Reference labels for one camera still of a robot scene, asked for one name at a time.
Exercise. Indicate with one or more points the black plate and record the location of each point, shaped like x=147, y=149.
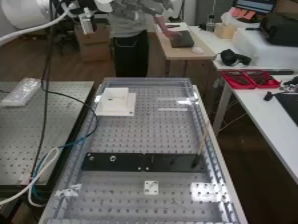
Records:
x=174, y=163

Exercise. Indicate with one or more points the lit laptop screen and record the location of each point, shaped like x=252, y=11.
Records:
x=255, y=5

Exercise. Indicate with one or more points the translucent white plastic block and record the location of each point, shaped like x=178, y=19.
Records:
x=21, y=92

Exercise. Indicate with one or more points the clear box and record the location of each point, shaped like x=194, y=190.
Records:
x=147, y=140

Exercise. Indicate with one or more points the small white square block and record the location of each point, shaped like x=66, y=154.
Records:
x=151, y=187

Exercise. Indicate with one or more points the white desk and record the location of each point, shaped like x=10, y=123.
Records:
x=267, y=120
x=261, y=56

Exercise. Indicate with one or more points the person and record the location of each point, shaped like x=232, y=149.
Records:
x=128, y=53

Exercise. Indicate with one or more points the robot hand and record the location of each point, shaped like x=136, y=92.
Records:
x=134, y=6

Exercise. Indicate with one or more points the black headphones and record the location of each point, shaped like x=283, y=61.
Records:
x=233, y=57

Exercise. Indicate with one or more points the large steel hex nut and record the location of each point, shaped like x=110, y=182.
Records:
x=114, y=158

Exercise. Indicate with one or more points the white foam block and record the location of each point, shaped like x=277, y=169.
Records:
x=251, y=41

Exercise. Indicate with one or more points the cardboard box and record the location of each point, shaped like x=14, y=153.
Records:
x=91, y=36
x=95, y=53

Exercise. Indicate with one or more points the black bag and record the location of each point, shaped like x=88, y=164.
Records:
x=281, y=31

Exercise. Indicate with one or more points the small white box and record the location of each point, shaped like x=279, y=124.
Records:
x=116, y=98

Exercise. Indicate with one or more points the beige box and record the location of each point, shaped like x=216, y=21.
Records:
x=224, y=30

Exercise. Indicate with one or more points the red tray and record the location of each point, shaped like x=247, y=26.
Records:
x=239, y=80
x=265, y=78

